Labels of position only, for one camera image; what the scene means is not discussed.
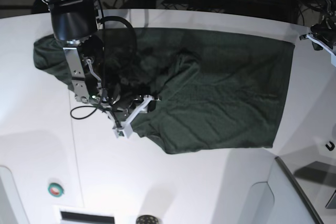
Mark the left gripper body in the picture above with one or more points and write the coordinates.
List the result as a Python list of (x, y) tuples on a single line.
[(324, 32)]

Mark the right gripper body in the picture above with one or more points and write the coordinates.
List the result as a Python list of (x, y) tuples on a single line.
[(123, 105)]

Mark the dark green t-shirt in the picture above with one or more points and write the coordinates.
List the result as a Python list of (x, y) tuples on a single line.
[(218, 90)]

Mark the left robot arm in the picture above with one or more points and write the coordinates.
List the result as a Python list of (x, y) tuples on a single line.
[(326, 8)]

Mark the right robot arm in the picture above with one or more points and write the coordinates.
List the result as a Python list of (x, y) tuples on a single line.
[(75, 23)]

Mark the black U-shaped hook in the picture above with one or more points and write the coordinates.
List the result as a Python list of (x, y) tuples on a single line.
[(330, 146)]

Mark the green tape roll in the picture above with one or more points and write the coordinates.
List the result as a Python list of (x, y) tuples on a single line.
[(55, 189)]

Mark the black perforated round object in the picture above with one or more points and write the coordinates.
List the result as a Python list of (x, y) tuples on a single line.
[(147, 219)]

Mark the grey metal tray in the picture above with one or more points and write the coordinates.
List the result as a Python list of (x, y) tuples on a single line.
[(316, 179)]

